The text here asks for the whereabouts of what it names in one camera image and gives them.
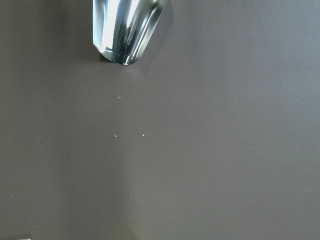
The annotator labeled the metal scoop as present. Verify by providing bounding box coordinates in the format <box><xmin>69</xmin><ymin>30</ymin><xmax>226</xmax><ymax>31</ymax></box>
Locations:
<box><xmin>92</xmin><ymin>0</ymin><xmax>167</xmax><ymax>66</ymax></box>

